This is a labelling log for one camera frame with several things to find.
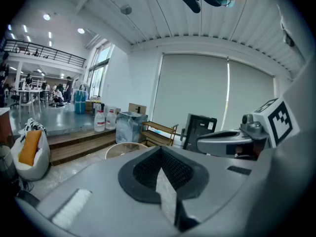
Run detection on blue wrapped bottle packs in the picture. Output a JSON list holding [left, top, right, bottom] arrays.
[[75, 90, 87, 115]]

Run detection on tall window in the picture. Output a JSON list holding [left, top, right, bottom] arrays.
[[87, 45, 112, 99]]

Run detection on round beige basket bin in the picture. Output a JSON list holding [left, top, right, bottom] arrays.
[[105, 142, 149, 160]]

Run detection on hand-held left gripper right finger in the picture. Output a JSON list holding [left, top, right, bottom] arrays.
[[161, 146, 259, 232]]

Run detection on black and white patterned cloth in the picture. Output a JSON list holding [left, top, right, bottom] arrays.
[[19, 118, 48, 137]]

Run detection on black head-worn camera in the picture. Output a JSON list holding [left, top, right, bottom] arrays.
[[179, 0, 202, 14]]

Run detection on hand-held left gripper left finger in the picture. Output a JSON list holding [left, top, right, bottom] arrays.
[[14, 146, 179, 237]]

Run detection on black cabinet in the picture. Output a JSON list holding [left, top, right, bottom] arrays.
[[182, 113, 218, 153]]

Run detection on black mezzanine railing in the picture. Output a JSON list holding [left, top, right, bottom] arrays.
[[2, 39, 87, 69]]

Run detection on wooden shelf rack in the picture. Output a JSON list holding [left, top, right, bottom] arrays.
[[140, 121, 179, 148]]

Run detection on blue face mask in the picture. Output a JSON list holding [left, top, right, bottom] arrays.
[[214, 0, 237, 9]]

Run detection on wide grey roller blind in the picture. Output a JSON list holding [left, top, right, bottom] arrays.
[[152, 54, 230, 136]]

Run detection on orange cushion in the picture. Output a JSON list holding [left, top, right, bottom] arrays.
[[18, 130, 42, 167]]

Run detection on narrow grey roller blind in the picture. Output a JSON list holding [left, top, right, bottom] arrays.
[[220, 60, 275, 133]]

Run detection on white table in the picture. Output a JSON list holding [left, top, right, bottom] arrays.
[[10, 88, 44, 114]]

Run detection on brown wooden cabinet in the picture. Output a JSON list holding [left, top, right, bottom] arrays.
[[0, 107, 14, 148]]

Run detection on wooden step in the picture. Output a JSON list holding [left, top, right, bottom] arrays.
[[46, 129, 117, 167]]

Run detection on cardboard box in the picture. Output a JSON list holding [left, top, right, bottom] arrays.
[[128, 103, 148, 116]]

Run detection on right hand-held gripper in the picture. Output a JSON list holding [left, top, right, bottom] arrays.
[[196, 98, 301, 158]]

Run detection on person's white clothing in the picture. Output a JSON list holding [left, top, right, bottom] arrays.
[[281, 55, 316, 143]]

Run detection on white bean bag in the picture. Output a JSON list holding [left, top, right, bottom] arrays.
[[11, 129, 51, 182]]

